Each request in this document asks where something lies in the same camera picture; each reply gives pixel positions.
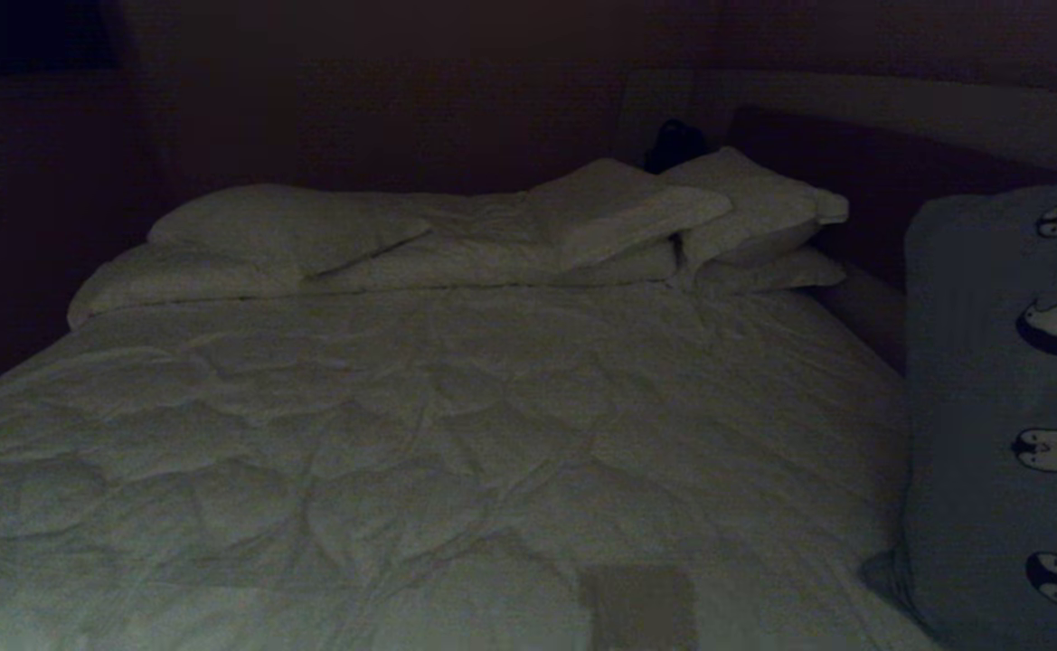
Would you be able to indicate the white pillow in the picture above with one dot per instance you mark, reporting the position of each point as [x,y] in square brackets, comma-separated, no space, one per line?
[623,217]
[175,282]
[754,203]
[768,271]
[275,226]

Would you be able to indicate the small black object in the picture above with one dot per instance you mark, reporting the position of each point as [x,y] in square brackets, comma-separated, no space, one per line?
[675,145]

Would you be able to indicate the white quilted duvet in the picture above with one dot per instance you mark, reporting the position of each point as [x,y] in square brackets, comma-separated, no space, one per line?
[419,452]

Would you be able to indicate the grey penguin print pillow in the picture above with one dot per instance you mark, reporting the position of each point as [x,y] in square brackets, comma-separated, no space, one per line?
[971,398]

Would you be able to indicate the dark red headboard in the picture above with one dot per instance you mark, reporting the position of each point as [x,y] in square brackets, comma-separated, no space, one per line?
[863,181]

